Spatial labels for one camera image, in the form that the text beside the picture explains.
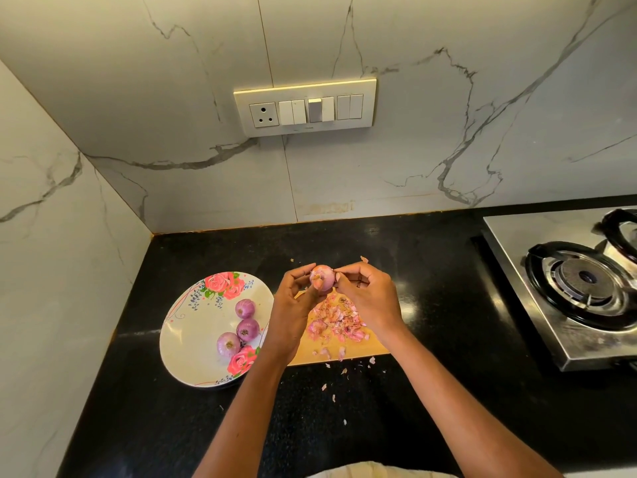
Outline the person's left hand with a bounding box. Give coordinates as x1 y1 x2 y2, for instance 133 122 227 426
259 262 328 364

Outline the person's right hand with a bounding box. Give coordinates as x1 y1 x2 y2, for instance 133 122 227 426
334 260 409 347

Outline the pile of onion peels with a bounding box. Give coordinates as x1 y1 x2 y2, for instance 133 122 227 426
291 256 380 426

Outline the person's right forearm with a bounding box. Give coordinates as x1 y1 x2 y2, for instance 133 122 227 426
380 327 563 478

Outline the person's left forearm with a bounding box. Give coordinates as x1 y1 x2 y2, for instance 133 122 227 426
192 347 294 478

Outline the wooden cutting board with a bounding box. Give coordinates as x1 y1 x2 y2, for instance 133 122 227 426
287 288 391 367

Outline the black stone countertop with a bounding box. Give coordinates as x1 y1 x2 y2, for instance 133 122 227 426
58 196 637 478

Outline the white floral plate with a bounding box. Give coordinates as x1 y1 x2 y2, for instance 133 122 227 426
159 272 275 388

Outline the stainless steel gas stove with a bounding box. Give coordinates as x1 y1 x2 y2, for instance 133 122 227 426
482 206 637 372

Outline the beige striped garment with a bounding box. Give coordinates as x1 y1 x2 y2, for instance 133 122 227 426
309 461 459 478

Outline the black stove burner grate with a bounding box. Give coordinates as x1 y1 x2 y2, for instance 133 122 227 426
597 208 637 263
524 240 637 331

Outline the white wall switch panel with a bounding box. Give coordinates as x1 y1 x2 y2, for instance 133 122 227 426
233 76 378 138

